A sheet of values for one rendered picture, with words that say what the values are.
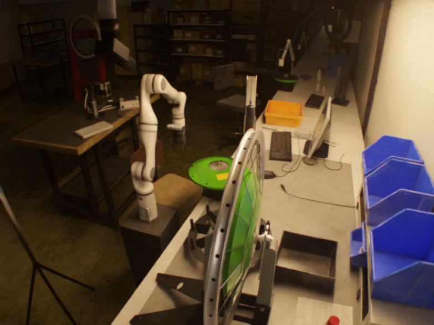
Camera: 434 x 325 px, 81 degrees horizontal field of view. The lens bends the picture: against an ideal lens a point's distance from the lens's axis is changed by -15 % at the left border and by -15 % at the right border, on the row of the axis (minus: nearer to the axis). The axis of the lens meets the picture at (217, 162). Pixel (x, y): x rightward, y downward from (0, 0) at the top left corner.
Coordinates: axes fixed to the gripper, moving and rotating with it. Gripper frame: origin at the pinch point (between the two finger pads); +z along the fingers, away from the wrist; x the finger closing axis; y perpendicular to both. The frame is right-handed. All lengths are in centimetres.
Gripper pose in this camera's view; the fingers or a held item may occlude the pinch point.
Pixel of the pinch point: (178, 153)
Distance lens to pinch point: 182.0
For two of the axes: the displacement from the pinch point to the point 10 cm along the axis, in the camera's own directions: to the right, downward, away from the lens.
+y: 3.0, -4.8, 8.3
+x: -9.5, -1.5, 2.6
